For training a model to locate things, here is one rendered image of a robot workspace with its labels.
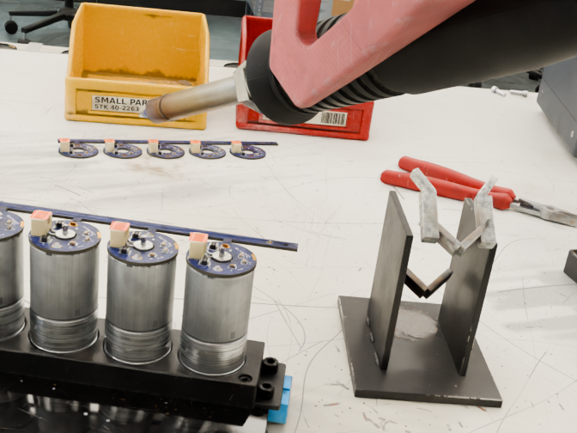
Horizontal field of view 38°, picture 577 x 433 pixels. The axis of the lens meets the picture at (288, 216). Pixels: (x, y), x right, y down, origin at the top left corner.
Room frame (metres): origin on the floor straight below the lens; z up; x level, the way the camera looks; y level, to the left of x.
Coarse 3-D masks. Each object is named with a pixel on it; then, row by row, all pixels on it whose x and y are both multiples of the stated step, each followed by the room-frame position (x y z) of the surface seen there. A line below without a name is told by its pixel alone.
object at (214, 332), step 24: (192, 288) 0.26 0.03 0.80; (216, 288) 0.25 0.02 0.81; (240, 288) 0.26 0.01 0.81; (192, 312) 0.26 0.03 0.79; (216, 312) 0.25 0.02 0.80; (240, 312) 0.26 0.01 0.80; (192, 336) 0.26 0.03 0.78; (216, 336) 0.25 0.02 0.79; (240, 336) 0.26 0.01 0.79; (192, 360) 0.26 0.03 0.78; (216, 360) 0.25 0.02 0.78; (240, 360) 0.26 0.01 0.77
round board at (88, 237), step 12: (60, 228) 0.27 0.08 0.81; (72, 228) 0.27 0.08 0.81; (84, 228) 0.28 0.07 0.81; (96, 228) 0.28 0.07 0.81; (36, 240) 0.26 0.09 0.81; (48, 240) 0.26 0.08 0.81; (60, 240) 0.26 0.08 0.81; (72, 240) 0.26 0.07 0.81; (84, 240) 0.27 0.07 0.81; (96, 240) 0.27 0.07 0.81; (48, 252) 0.26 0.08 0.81; (60, 252) 0.26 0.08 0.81; (72, 252) 0.26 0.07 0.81
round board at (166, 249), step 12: (132, 240) 0.27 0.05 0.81; (156, 240) 0.27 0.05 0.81; (168, 240) 0.27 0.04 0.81; (108, 252) 0.26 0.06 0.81; (120, 252) 0.26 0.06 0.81; (132, 252) 0.26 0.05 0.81; (144, 252) 0.26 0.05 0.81; (156, 252) 0.26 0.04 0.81; (168, 252) 0.26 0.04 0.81; (132, 264) 0.25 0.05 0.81; (144, 264) 0.25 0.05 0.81; (156, 264) 0.26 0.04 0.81
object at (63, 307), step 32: (32, 256) 0.26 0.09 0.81; (64, 256) 0.26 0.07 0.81; (96, 256) 0.27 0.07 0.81; (32, 288) 0.26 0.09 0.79; (64, 288) 0.26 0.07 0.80; (96, 288) 0.27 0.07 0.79; (32, 320) 0.26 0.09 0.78; (64, 320) 0.26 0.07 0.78; (96, 320) 0.27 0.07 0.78; (64, 352) 0.26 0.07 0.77
